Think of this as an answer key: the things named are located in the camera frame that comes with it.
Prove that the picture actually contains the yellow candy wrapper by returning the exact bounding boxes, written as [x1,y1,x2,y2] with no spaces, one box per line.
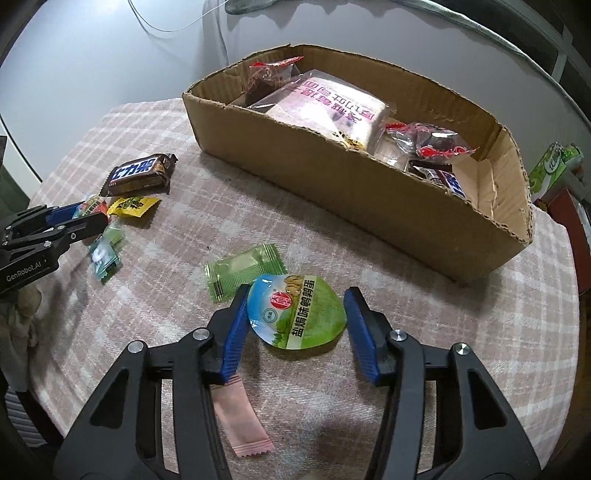
[107,196,160,218]

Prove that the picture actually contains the brown Snickers bar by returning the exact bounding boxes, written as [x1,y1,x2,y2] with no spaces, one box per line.
[100,153,178,197]

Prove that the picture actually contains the green round egg packet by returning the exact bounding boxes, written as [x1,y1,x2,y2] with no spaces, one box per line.
[247,274,346,351]

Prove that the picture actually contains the beige cloth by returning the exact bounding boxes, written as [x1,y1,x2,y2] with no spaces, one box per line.
[1,284,42,392]

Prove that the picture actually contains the teal candy packet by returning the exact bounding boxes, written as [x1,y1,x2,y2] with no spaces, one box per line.
[88,220,125,283]

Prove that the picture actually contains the colourful candy packet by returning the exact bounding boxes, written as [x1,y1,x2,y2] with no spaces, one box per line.
[72,195,108,219]

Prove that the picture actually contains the pink stick sachet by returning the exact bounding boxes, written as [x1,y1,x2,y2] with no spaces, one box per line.
[211,374,274,457]

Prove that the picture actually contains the green candy sachet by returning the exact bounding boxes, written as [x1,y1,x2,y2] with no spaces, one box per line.
[204,243,287,303]

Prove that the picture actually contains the red box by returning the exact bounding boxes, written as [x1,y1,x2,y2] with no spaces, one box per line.
[535,189,590,295]

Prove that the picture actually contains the red clear snack pack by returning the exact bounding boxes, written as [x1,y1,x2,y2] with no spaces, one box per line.
[245,56,304,106]

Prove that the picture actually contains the Snickers bar in box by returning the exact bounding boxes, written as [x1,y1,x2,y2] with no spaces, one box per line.
[408,160,468,199]

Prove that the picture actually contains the pink bread package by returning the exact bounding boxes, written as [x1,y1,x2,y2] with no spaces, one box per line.
[249,69,390,153]

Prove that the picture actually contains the red dates snack pack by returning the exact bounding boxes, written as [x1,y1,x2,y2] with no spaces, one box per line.
[385,122,476,163]

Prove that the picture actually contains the white cable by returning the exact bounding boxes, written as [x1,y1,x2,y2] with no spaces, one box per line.
[126,0,230,34]

